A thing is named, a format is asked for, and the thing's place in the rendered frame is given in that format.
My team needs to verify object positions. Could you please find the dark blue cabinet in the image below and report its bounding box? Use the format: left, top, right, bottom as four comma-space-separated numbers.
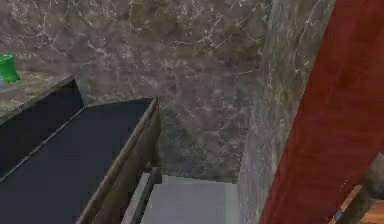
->
0, 70, 163, 224

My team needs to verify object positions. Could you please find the green cup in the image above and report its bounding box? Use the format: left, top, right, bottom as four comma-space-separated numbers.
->
0, 54, 21, 84

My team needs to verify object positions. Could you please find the red wooden door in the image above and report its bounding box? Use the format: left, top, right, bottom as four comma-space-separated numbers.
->
259, 0, 384, 224

